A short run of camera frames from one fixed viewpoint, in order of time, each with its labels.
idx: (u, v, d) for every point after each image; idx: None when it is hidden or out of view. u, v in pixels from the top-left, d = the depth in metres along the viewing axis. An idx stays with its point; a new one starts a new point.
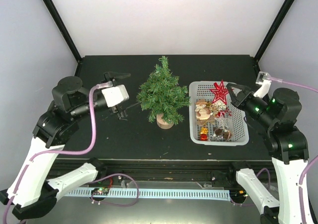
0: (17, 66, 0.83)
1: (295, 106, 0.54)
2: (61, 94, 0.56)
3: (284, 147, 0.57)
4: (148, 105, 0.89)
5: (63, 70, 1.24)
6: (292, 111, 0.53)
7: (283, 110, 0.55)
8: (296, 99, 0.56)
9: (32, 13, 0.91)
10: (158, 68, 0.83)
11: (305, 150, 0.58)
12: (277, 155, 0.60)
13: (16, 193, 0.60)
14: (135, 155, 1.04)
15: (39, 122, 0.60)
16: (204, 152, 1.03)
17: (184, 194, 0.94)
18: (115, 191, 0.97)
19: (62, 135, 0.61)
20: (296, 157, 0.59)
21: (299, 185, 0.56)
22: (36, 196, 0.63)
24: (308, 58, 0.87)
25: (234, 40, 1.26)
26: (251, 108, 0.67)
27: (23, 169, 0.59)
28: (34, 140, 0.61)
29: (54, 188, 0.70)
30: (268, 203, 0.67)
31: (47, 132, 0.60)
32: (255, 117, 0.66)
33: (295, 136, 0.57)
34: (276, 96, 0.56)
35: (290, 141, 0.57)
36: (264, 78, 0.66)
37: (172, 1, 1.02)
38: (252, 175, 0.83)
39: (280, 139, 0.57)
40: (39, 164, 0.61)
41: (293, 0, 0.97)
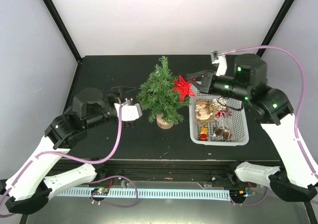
0: (17, 67, 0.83)
1: (260, 65, 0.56)
2: (83, 103, 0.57)
3: (271, 110, 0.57)
4: (148, 105, 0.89)
5: (63, 71, 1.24)
6: (259, 71, 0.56)
7: (252, 74, 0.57)
8: (257, 59, 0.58)
9: (33, 14, 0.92)
10: (158, 68, 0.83)
11: (288, 105, 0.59)
12: (266, 119, 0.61)
13: (14, 186, 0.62)
14: (135, 155, 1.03)
15: (52, 122, 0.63)
16: (205, 152, 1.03)
17: (185, 194, 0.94)
18: (115, 191, 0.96)
19: (71, 140, 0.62)
20: (286, 114, 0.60)
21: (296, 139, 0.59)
22: (31, 192, 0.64)
24: (308, 59, 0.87)
25: (234, 40, 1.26)
26: (219, 88, 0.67)
27: (27, 163, 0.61)
28: (43, 139, 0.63)
29: (48, 187, 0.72)
30: (271, 173, 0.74)
31: (58, 134, 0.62)
32: (228, 95, 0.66)
33: (274, 94, 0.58)
34: (239, 63, 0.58)
35: (274, 102, 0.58)
36: (218, 54, 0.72)
37: (172, 1, 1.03)
38: (246, 165, 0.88)
39: (264, 102, 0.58)
40: (42, 162, 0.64)
41: (293, 0, 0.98)
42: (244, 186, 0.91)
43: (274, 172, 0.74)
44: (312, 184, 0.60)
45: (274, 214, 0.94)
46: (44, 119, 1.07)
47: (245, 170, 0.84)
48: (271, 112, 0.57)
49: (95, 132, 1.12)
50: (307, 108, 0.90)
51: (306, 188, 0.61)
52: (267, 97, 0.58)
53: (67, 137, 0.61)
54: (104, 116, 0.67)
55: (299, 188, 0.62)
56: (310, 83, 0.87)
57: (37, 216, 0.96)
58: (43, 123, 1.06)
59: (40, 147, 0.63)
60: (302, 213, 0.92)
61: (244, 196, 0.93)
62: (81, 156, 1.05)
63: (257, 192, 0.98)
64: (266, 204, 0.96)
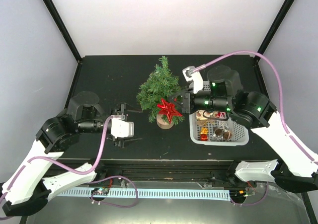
0: (17, 68, 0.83)
1: (231, 76, 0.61)
2: (81, 106, 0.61)
3: (258, 114, 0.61)
4: (148, 105, 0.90)
5: (63, 71, 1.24)
6: (232, 82, 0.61)
7: (227, 85, 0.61)
8: (227, 70, 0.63)
9: (32, 14, 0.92)
10: (158, 68, 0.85)
11: (270, 104, 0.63)
12: (254, 124, 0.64)
13: (9, 190, 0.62)
14: (135, 155, 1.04)
15: (42, 126, 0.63)
16: (205, 152, 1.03)
17: (184, 194, 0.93)
18: (115, 191, 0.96)
19: (63, 143, 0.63)
20: (271, 113, 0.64)
21: (287, 134, 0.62)
22: (26, 196, 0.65)
24: (308, 59, 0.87)
25: (234, 40, 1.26)
26: (200, 103, 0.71)
27: (20, 168, 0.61)
28: (35, 142, 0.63)
29: (47, 188, 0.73)
30: (271, 169, 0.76)
31: (49, 138, 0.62)
32: (210, 108, 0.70)
33: (254, 99, 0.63)
34: (211, 79, 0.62)
35: (257, 106, 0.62)
36: (191, 73, 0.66)
37: (172, 1, 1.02)
38: (244, 165, 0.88)
39: (249, 109, 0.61)
40: (35, 166, 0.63)
41: (293, 1, 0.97)
42: (244, 186, 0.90)
43: (274, 167, 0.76)
44: (314, 171, 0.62)
45: (274, 214, 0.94)
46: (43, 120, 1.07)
47: (244, 171, 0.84)
48: (258, 117, 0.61)
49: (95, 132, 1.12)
50: (308, 108, 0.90)
51: (311, 178, 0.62)
52: (248, 103, 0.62)
53: (58, 139, 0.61)
54: (96, 126, 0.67)
55: (304, 180, 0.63)
56: (310, 84, 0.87)
57: (37, 216, 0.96)
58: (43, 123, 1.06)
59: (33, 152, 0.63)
60: (302, 213, 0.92)
61: (244, 196, 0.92)
62: (80, 156, 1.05)
63: (257, 192, 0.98)
64: (267, 204, 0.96)
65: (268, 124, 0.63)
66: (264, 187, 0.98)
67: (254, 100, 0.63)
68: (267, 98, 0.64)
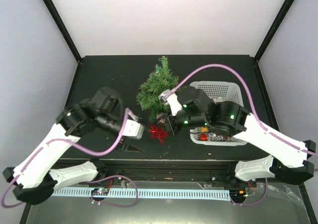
0: (16, 67, 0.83)
1: (198, 95, 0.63)
2: (108, 97, 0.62)
3: (232, 122, 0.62)
4: (148, 105, 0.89)
5: (63, 71, 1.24)
6: (200, 99, 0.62)
7: (197, 104, 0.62)
8: (193, 90, 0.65)
9: (32, 14, 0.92)
10: (158, 68, 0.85)
11: (242, 109, 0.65)
12: (234, 132, 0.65)
13: (22, 173, 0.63)
14: (135, 154, 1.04)
15: (65, 110, 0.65)
16: (204, 152, 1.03)
17: (184, 194, 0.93)
18: (115, 191, 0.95)
19: (82, 128, 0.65)
20: (245, 117, 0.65)
21: (266, 131, 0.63)
22: (38, 182, 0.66)
24: (308, 59, 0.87)
25: (234, 40, 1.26)
26: (180, 121, 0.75)
27: (38, 149, 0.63)
28: (55, 126, 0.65)
29: (53, 179, 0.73)
30: (269, 166, 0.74)
31: (70, 121, 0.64)
32: (191, 124, 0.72)
33: (225, 110, 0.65)
34: (182, 101, 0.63)
35: (229, 114, 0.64)
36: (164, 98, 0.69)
37: (172, 2, 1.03)
38: (243, 164, 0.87)
39: (222, 120, 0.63)
40: (51, 150, 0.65)
41: (293, 0, 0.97)
42: (244, 186, 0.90)
43: (271, 163, 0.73)
44: (304, 159, 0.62)
45: (274, 214, 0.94)
46: (44, 120, 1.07)
47: (244, 172, 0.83)
48: (233, 124, 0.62)
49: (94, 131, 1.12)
50: (308, 108, 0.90)
51: (302, 166, 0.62)
52: (222, 115, 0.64)
53: (79, 124, 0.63)
54: (112, 122, 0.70)
55: (298, 169, 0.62)
56: (310, 84, 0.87)
57: (37, 216, 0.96)
58: (43, 123, 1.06)
59: (51, 134, 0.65)
60: (302, 213, 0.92)
61: (244, 196, 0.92)
62: (81, 156, 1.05)
63: (257, 192, 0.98)
64: (267, 204, 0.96)
65: (245, 127, 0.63)
66: (263, 187, 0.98)
67: (226, 110, 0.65)
68: (238, 104, 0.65)
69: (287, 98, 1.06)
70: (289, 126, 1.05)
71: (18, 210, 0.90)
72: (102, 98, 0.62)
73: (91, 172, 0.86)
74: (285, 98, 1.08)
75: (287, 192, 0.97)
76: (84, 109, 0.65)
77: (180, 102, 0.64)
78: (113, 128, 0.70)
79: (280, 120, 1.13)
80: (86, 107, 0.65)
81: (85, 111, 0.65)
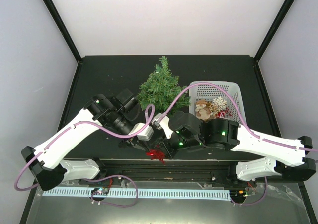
0: (16, 67, 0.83)
1: (188, 119, 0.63)
2: (132, 97, 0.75)
3: (225, 138, 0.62)
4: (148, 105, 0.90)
5: (63, 70, 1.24)
6: (191, 123, 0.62)
7: (188, 127, 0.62)
8: (178, 116, 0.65)
9: (32, 13, 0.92)
10: (158, 67, 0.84)
11: (230, 121, 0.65)
12: (229, 146, 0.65)
13: (44, 151, 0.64)
14: (135, 155, 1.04)
15: (94, 98, 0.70)
16: (205, 152, 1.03)
17: (185, 194, 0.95)
18: (115, 191, 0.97)
19: (108, 116, 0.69)
20: (236, 129, 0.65)
21: (260, 139, 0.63)
22: (57, 162, 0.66)
24: (308, 59, 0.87)
25: (233, 40, 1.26)
26: (176, 142, 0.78)
27: (65, 129, 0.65)
28: (83, 111, 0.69)
29: (63, 167, 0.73)
30: (273, 166, 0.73)
31: (98, 108, 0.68)
32: (187, 145, 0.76)
33: (215, 126, 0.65)
34: (174, 128, 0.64)
35: (220, 130, 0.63)
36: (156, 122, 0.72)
37: (173, 1, 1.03)
38: (244, 165, 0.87)
39: (215, 138, 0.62)
40: (76, 132, 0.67)
41: (293, 0, 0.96)
42: (245, 186, 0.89)
43: (274, 163, 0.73)
44: (303, 156, 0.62)
45: (274, 214, 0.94)
46: (44, 120, 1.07)
47: (246, 173, 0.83)
48: (226, 140, 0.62)
49: None
50: (307, 109, 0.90)
51: (303, 163, 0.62)
52: (213, 131, 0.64)
53: (107, 112, 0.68)
54: (124, 121, 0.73)
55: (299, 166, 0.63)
56: (311, 84, 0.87)
57: (37, 216, 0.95)
58: (44, 123, 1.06)
59: (79, 117, 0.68)
60: (302, 213, 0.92)
61: (244, 196, 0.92)
62: (80, 156, 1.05)
63: (257, 192, 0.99)
64: (267, 203, 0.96)
65: (238, 140, 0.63)
66: (263, 187, 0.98)
67: (217, 126, 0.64)
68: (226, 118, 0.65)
69: (287, 98, 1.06)
70: (289, 126, 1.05)
71: (18, 210, 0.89)
72: (127, 96, 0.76)
73: (94, 169, 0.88)
74: (285, 99, 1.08)
75: (287, 192, 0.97)
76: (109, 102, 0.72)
77: (171, 128, 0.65)
78: (122, 128, 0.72)
79: (280, 120, 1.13)
80: (110, 101, 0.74)
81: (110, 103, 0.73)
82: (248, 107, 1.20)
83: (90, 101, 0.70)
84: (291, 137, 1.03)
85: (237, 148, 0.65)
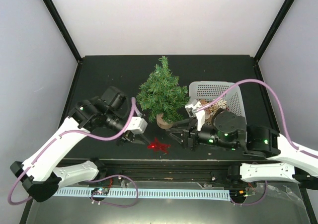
0: (16, 67, 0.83)
1: (241, 123, 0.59)
2: (118, 94, 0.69)
3: (268, 147, 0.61)
4: (148, 105, 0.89)
5: (63, 70, 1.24)
6: (244, 128, 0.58)
7: (240, 132, 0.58)
8: (229, 118, 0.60)
9: (32, 13, 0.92)
10: (158, 67, 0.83)
11: (273, 131, 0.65)
12: (268, 155, 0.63)
13: (33, 166, 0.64)
14: (136, 155, 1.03)
15: (78, 105, 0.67)
16: (205, 151, 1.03)
17: (185, 194, 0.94)
18: (116, 191, 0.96)
19: (94, 122, 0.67)
20: (276, 138, 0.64)
21: (297, 150, 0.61)
22: (47, 174, 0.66)
24: (308, 60, 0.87)
25: (234, 40, 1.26)
26: (206, 137, 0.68)
27: (50, 141, 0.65)
28: (67, 119, 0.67)
29: (57, 176, 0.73)
30: (290, 173, 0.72)
31: (82, 115, 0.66)
32: (215, 144, 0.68)
33: (258, 134, 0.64)
34: (224, 131, 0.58)
35: (263, 139, 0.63)
36: (194, 111, 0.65)
37: (173, 2, 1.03)
38: (255, 166, 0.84)
39: (258, 146, 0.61)
40: (63, 142, 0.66)
41: (293, 0, 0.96)
42: (245, 186, 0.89)
43: (292, 170, 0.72)
44: None
45: (275, 214, 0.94)
46: (44, 120, 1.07)
47: (254, 176, 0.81)
48: (270, 150, 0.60)
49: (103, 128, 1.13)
50: (308, 109, 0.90)
51: None
52: (257, 139, 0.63)
53: (92, 118, 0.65)
54: (116, 120, 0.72)
55: None
56: (310, 84, 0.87)
57: (37, 216, 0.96)
58: (44, 123, 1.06)
59: (64, 126, 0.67)
60: (302, 213, 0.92)
61: (244, 196, 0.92)
62: (81, 156, 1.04)
63: (257, 192, 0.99)
64: (267, 204, 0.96)
65: (279, 150, 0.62)
66: (263, 187, 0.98)
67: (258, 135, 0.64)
68: (269, 127, 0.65)
69: (287, 98, 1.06)
70: (289, 126, 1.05)
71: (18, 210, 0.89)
72: (112, 95, 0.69)
73: (93, 170, 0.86)
74: (285, 99, 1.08)
75: (287, 192, 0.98)
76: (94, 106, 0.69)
77: (220, 130, 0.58)
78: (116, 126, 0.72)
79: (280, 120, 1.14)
80: (96, 104, 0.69)
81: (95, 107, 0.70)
82: (247, 107, 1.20)
83: (74, 108, 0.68)
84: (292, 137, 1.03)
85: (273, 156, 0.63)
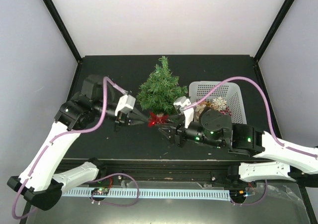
0: (16, 67, 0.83)
1: (226, 121, 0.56)
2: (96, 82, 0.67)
3: (251, 145, 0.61)
4: (148, 105, 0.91)
5: (63, 70, 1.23)
6: (230, 126, 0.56)
7: (225, 130, 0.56)
8: (214, 115, 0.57)
9: (32, 13, 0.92)
10: (158, 67, 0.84)
11: (255, 128, 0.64)
12: (253, 152, 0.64)
13: (30, 177, 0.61)
14: (136, 155, 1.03)
15: (62, 107, 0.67)
16: (205, 151, 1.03)
17: (185, 194, 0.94)
18: (115, 191, 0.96)
19: (83, 120, 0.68)
20: (261, 136, 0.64)
21: (283, 147, 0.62)
22: (47, 182, 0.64)
24: (308, 59, 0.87)
25: (234, 40, 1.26)
26: (192, 134, 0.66)
27: (42, 149, 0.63)
28: (55, 124, 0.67)
29: (58, 182, 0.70)
30: (286, 171, 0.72)
31: (69, 117, 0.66)
32: (201, 141, 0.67)
33: (241, 132, 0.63)
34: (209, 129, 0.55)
35: (246, 137, 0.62)
36: (182, 109, 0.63)
37: (173, 1, 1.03)
38: (250, 166, 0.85)
39: (242, 145, 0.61)
40: (56, 147, 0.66)
41: (293, 0, 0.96)
42: (245, 186, 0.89)
43: (288, 168, 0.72)
44: None
45: (275, 214, 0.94)
46: (44, 120, 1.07)
47: (252, 175, 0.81)
48: (252, 147, 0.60)
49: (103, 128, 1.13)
50: (308, 109, 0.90)
51: None
52: (242, 138, 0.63)
53: (80, 117, 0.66)
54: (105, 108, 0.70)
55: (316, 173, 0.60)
56: (310, 84, 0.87)
57: (37, 216, 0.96)
58: (43, 123, 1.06)
59: (53, 133, 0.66)
60: (302, 213, 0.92)
61: (244, 196, 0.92)
62: (81, 156, 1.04)
63: (257, 192, 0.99)
64: (267, 204, 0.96)
65: (264, 148, 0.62)
66: (263, 187, 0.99)
67: (243, 133, 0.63)
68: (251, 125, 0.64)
69: (287, 98, 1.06)
70: (289, 126, 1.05)
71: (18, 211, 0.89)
72: (90, 87, 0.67)
73: (93, 170, 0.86)
74: (285, 99, 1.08)
75: (287, 192, 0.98)
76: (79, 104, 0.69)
77: (206, 127, 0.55)
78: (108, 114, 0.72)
79: (280, 120, 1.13)
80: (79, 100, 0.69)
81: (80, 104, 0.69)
82: (247, 107, 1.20)
83: (59, 111, 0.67)
84: (292, 137, 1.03)
85: (261, 155, 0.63)
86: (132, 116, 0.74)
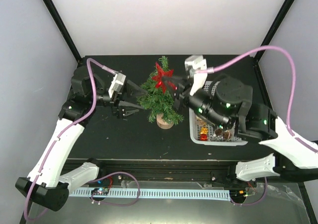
0: (16, 67, 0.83)
1: (247, 95, 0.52)
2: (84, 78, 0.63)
3: (266, 128, 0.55)
4: (148, 105, 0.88)
5: (63, 70, 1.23)
6: (250, 101, 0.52)
7: (244, 105, 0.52)
8: (234, 88, 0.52)
9: (32, 13, 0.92)
10: (158, 68, 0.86)
11: (271, 112, 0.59)
12: (264, 137, 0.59)
13: (40, 173, 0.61)
14: (135, 155, 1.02)
15: (65, 105, 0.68)
16: (205, 151, 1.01)
17: (185, 194, 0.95)
18: (116, 191, 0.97)
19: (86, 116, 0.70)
20: (275, 121, 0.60)
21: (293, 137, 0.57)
22: (57, 179, 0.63)
24: (309, 58, 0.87)
25: (234, 40, 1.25)
26: (196, 104, 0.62)
27: (50, 144, 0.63)
28: (60, 122, 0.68)
29: (63, 183, 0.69)
30: (272, 166, 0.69)
31: (73, 114, 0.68)
32: (204, 115, 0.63)
33: (257, 112, 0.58)
34: (227, 101, 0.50)
35: (262, 119, 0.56)
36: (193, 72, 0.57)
37: (173, 1, 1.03)
38: (244, 164, 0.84)
39: (254, 126, 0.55)
40: (63, 142, 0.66)
41: None
42: (245, 186, 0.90)
43: (274, 163, 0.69)
44: None
45: (274, 214, 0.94)
46: (44, 120, 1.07)
47: (245, 173, 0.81)
48: (268, 131, 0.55)
49: (103, 128, 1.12)
50: (308, 108, 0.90)
51: None
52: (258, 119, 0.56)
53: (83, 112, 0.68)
54: (101, 95, 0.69)
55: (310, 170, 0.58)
56: (312, 83, 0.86)
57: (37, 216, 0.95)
58: (43, 123, 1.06)
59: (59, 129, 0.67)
60: (302, 213, 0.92)
61: (243, 196, 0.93)
62: (80, 156, 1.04)
63: (257, 192, 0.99)
64: (266, 203, 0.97)
65: (277, 134, 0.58)
66: (263, 187, 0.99)
67: (258, 112, 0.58)
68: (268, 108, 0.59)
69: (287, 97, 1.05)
70: None
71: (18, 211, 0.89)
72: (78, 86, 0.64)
73: (93, 169, 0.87)
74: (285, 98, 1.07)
75: (287, 191, 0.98)
76: (76, 99, 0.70)
77: (223, 99, 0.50)
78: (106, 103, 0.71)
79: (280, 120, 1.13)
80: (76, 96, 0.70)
81: (78, 100, 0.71)
82: None
83: (62, 109, 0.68)
84: None
85: (267, 141, 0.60)
86: (122, 105, 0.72)
